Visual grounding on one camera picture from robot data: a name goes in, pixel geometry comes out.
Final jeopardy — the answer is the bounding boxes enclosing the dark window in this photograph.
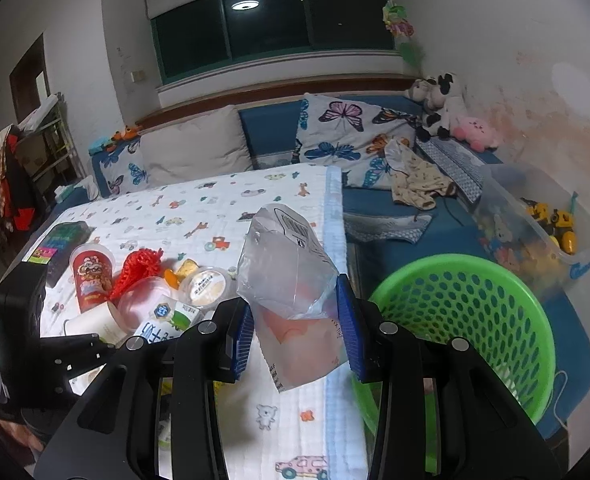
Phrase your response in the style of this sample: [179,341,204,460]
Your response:
[150,0,397,83]

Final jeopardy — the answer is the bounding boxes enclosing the large butterfly pillow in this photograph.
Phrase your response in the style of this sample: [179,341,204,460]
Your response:
[294,93,422,191]

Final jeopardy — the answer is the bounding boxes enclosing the pink plush toy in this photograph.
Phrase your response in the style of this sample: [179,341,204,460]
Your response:
[450,115,504,154]

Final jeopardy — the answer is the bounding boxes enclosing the red mesh net bag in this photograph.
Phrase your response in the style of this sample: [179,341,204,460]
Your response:
[110,247,164,303]

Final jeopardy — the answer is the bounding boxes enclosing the blue bed mattress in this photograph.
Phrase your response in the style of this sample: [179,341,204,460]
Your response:
[55,94,573,443]

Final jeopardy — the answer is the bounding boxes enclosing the orange toy figure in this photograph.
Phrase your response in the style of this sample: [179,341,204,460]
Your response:
[106,125,142,150]

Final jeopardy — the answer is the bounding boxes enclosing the metal clothes rack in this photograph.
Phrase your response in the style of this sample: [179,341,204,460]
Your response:
[0,91,82,222]

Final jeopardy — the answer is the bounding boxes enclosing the printed vehicle blanket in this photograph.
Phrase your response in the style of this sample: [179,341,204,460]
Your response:
[0,162,373,480]

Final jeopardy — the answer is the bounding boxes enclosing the beige patterned garment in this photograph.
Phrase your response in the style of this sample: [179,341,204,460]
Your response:
[384,140,459,211]

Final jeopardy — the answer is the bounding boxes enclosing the beige pillow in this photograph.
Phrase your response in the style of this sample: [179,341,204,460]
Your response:
[139,105,254,187]

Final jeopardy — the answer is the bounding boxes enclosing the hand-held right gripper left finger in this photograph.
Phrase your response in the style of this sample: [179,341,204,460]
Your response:
[32,297,254,480]

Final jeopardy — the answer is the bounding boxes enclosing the small butterfly pillow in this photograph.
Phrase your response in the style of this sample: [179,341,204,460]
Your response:
[92,139,149,197]

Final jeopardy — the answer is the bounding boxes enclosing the red black clothes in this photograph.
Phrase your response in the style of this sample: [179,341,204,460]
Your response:
[0,126,42,232]

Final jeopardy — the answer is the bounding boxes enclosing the clear plastic bag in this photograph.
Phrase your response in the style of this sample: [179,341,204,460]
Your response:
[236,204,351,393]

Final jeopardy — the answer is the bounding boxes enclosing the tissue box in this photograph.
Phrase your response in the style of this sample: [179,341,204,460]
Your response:
[54,177,99,207]

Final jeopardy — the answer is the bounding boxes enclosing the green perforated basket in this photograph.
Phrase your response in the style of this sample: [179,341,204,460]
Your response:
[362,254,557,476]

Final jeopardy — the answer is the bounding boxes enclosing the white cable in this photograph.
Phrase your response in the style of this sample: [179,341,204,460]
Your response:
[552,369,572,432]

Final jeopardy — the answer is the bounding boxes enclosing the clear round pudding cup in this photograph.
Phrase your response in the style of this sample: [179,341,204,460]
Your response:
[180,267,238,309]

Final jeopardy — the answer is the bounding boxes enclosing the clear plastic storage box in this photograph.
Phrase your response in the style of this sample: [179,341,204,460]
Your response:
[472,162,590,307]

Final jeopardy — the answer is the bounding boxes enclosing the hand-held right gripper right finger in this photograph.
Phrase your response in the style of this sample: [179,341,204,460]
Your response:
[336,274,561,480]

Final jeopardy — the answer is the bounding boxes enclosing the grey patterned cloth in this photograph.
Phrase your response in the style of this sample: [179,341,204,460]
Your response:
[344,210,434,247]

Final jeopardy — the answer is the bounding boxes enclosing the black white cow plush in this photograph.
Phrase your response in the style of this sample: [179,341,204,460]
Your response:
[406,73,469,142]

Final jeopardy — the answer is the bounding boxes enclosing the red snack can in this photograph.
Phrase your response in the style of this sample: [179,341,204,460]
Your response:
[70,243,114,314]

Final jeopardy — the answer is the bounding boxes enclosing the clear container with pink lid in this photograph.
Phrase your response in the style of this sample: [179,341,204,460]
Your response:
[117,276,177,331]

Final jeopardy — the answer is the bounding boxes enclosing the blue green milk carton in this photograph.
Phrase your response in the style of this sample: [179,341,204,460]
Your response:
[132,299,202,347]

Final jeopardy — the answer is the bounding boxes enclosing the blue white patterned folded cloth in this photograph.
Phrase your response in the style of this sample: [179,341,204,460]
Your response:
[416,137,487,204]

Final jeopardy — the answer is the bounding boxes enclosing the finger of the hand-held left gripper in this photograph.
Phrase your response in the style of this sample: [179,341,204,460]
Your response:
[47,355,108,396]
[40,332,118,361]

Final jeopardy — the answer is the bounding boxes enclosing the white paper cup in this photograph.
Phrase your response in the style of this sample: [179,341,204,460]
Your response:
[69,304,128,345]

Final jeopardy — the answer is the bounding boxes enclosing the dark colourful flat packet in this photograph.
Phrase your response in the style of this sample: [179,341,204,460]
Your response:
[24,220,96,289]

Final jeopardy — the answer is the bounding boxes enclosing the yellow toy truck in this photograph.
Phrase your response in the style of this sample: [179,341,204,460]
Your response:
[519,197,579,256]

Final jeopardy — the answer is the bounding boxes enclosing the brown door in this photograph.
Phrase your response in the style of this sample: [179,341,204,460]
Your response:
[9,34,50,127]

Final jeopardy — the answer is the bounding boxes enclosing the colourful hanging toy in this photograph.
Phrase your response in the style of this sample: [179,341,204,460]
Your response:
[382,0,424,67]

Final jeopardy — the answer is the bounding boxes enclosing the wooden headboard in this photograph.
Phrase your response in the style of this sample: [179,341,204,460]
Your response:
[136,77,422,130]

